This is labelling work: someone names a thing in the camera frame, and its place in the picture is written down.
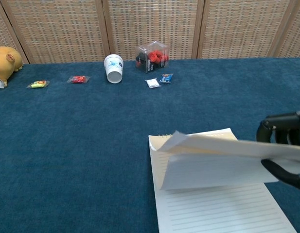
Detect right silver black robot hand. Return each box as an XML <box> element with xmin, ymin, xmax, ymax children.
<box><xmin>256</xmin><ymin>109</ymin><xmax>300</xmax><ymax>190</ymax></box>

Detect beige paper stack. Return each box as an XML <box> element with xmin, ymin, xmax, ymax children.
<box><xmin>148</xmin><ymin>128</ymin><xmax>300</xmax><ymax>233</ymax></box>

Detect woven bamboo screen panel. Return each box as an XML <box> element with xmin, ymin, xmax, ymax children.
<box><xmin>102</xmin><ymin>0</ymin><xmax>205</xmax><ymax>61</ymax></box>
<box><xmin>0</xmin><ymin>0</ymin><xmax>29</xmax><ymax>65</ymax></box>
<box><xmin>0</xmin><ymin>0</ymin><xmax>111</xmax><ymax>64</ymax></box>
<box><xmin>268</xmin><ymin>0</ymin><xmax>300</xmax><ymax>58</ymax></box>
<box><xmin>192</xmin><ymin>0</ymin><xmax>300</xmax><ymax>60</ymax></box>

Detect blue candy packet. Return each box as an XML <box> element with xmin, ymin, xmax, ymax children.
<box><xmin>159</xmin><ymin>72</ymin><xmax>174</xmax><ymax>84</ymax></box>

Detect white small packet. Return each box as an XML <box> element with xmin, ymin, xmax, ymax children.
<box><xmin>144</xmin><ymin>77</ymin><xmax>162</xmax><ymax>89</ymax></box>

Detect clear box red black pieces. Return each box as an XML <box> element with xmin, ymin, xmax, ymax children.
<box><xmin>135</xmin><ymin>40</ymin><xmax>170</xmax><ymax>74</ymax></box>

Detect white paper cup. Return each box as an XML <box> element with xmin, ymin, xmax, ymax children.
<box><xmin>104</xmin><ymin>54</ymin><xmax>124</xmax><ymax>84</ymax></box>

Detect red candy packet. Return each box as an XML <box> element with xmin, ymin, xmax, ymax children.
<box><xmin>67</xmin><ymin>75</ymin><xmax>91</xmax><ymax>84</ymax></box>

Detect blue carpet table cover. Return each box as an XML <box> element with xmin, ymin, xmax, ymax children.
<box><xmin>0</xmin><ymin>57</ymin><xmax>300</xmax><ymax>233</ymax></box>

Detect yellow candy packet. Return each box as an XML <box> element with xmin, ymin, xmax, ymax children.
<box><xmin>27</xmin><ymin>80</ymin><xmax>51</xmax><ymax>89</ymax></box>

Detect yellow plush toy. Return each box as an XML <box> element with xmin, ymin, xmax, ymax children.
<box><xmin>0</xmin><ymin>46</ymin><xmax>24</xmax><ymax>89</ymax></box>

